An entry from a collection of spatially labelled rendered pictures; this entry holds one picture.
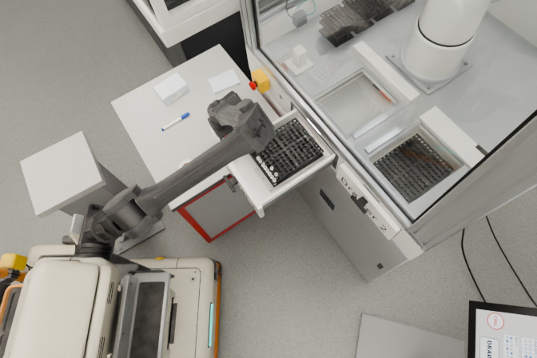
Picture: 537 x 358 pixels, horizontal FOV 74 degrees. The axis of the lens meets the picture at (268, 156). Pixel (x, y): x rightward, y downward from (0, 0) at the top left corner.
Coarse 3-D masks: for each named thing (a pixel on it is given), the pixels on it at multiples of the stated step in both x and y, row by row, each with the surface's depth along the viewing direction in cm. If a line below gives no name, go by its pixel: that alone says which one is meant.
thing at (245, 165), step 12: (276, 120) 137; (288, 120) 141; (300, 120) 143; (312, 132) 139; (324, 144) 135; (324, 156) 136; (240, 168) 136; (252, 168) 136; (312, 168) 128; (324, 168) 132; (252, 180) 133; (288, 180) 133; (300, 180) 127; (264, 192) 131; (276, 192) 125; (288, 192) 129; (264, 204) 124
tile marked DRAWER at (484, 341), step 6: (480, 336) 94; (486, 336) 93; (480, 342) 93; (486, 342) 92; (492, 342) 91; (498, 342) 90; (480, 348) 93; (486, 348) 92; (492, 348) 90; (498, 348) 90; (480, 354) 92; (486, 354) 91; (492, 354) 90; (498, 354) 89
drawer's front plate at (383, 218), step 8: (344, 168) 123; (336, 176) 132; (344, 176) 125; (352, 176) 122; (352, 184) 123; (360, 184) 120; (352, 192) 127; (360, 192) 121; (368, 192) 119; (368, 200) 118; (368, 208) 122; (376, 208) 116; (368, 216) 126; (376, 216) 120; (384, 216) 115; (376, 224) 124; (384, 224) 118; (392, 224) 114; (384, 232) 121; (392, 232) 115
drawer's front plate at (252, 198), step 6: (228, 168) 132; (234, 168) 126; (234, 174) 125; (240, 174) 125; (240, 180) 124; (240, 186) 130; (246, 186) 123; (246, 192) 122; (252, 192) 122; (252, 198) 121; (252, 204) 127; (258, 204) 120; (258, 210) 120
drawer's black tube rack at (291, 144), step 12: (276, 132) 134; (288, 132) 134; (300, 132) 134; (276, 144) 135; (288, 144) 136; (300, 144) 132; (312, 144) 131; (252, 156) 134; (264, 156) 130; (276, 156) 130; (288, 156) 130; (300, 156) 133; (312, 156) 132; (276, 168) 128; (288, 168) 131; (300, 168) 131
